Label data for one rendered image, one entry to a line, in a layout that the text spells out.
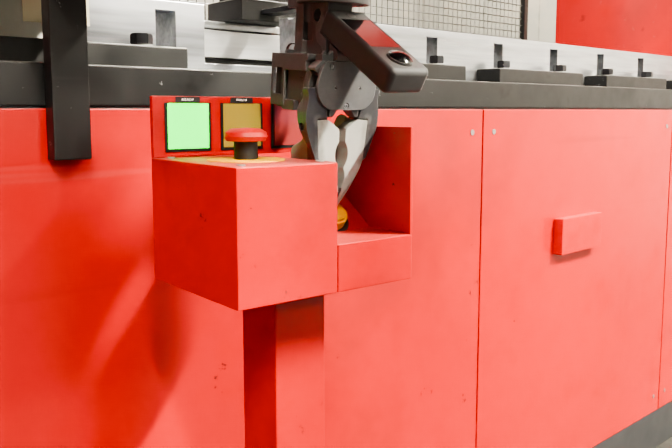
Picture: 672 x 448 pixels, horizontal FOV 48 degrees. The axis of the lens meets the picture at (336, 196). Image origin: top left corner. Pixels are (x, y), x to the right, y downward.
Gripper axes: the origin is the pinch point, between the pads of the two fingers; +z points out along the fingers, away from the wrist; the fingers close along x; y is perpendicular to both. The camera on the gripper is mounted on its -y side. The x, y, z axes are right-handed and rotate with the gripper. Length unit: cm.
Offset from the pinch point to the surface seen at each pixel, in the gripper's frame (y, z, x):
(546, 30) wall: 225, -38, -338
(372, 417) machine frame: 21, 40, -26
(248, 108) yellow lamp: 10.0, -7.9, 4.3
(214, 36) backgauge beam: 63, -16, -21
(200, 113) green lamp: 10.0, -7.4, 9.9
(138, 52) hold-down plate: 29.5, -13.0, 7.9
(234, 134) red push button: 0.8, -6.3, 11.5
